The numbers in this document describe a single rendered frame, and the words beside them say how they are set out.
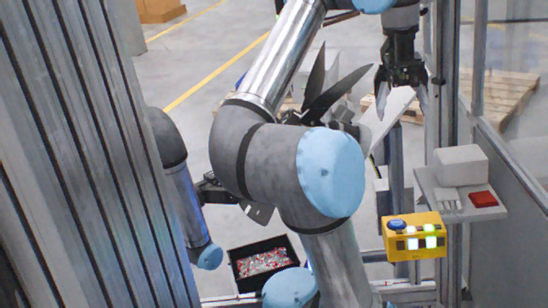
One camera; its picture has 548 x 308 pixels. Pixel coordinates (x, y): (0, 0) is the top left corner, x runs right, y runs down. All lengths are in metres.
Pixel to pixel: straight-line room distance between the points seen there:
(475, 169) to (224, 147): 1.43
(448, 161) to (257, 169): 1.38
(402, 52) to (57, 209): 0.72
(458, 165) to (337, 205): 1.37
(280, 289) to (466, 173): 1.15
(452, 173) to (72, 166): 1.60
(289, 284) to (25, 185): 0.62
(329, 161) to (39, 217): 0.33
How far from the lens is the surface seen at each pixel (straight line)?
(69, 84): 0.62
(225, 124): 0.76
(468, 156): 2.05
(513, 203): 2.01
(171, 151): 1.27
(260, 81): 0.82
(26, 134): 0.56
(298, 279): 1.06
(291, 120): 1.77
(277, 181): 0.68
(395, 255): 1.51
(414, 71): 1.07
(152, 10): 9.91
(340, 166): 0.67
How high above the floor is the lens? 1.97
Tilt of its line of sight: 27 degrees down
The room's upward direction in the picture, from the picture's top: 9 degrees counter-clockwise
